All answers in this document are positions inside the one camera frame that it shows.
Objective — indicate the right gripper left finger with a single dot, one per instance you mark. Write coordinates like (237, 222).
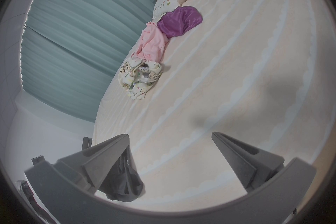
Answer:
(99, 162)

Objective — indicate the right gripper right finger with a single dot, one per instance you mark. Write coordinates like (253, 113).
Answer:
(249, 165)

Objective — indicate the black T-shirt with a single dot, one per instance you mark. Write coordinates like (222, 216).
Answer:
(123, 183)

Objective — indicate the bed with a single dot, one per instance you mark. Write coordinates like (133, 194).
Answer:
(236, 73)

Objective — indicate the black cabinet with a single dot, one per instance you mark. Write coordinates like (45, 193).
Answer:
(87, 143)

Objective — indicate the white printed garment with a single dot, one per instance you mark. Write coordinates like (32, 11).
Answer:
(139, 78)

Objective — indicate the blue-green curtain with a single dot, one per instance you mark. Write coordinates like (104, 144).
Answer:
(60, 78)
(91, 2)

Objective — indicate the pink garment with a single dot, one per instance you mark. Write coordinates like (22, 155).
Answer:
(153, 41)

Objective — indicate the purple garment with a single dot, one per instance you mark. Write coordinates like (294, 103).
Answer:
(181, 20)

